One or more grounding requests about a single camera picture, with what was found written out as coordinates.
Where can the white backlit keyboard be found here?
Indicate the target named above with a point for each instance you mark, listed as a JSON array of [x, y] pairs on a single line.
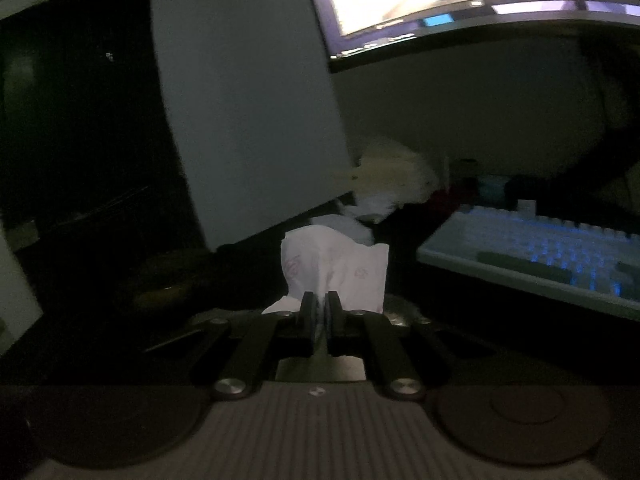
[[500, 240]]

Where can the white paper napkin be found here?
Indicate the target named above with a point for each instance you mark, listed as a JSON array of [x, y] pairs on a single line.
[[340, 260]]

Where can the cream fluffy plush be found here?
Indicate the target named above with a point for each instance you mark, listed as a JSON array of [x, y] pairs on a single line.
[[395, 170]]

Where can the small white block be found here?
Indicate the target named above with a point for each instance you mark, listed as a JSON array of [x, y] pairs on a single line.
[[526, 207]]

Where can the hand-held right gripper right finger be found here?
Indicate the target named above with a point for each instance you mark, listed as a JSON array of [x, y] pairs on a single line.
[[334, 312]]

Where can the white computer case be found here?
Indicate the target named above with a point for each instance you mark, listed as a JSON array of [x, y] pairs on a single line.
[[250, 85]]

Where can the crumpled white tissue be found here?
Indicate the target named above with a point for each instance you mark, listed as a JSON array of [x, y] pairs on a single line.
[[372, 205]]

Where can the white panel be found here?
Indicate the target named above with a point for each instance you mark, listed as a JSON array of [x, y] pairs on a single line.
[[17, 300]]

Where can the white tissue piece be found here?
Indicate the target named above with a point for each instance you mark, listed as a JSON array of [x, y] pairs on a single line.
[[340, 227]]

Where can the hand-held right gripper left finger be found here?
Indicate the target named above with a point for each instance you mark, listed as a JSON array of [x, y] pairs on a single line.
[[308, 312]]

